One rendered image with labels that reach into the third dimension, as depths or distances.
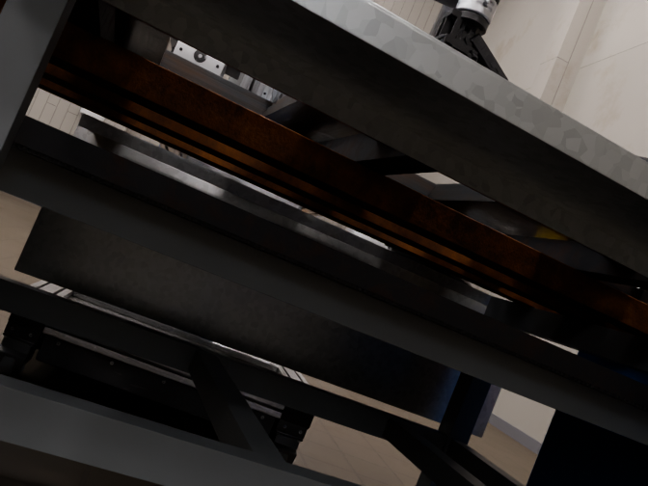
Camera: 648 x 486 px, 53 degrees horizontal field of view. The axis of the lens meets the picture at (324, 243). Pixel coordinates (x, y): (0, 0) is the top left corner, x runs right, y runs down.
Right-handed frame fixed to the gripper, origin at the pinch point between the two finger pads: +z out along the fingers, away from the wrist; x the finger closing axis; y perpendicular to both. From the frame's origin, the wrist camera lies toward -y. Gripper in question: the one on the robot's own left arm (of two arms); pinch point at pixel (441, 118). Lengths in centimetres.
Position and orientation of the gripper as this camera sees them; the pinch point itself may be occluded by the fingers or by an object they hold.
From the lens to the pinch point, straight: 132.5
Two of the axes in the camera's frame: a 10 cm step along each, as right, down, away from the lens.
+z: -3.8, 9.2, -0.5
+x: 3.1, 0.7, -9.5
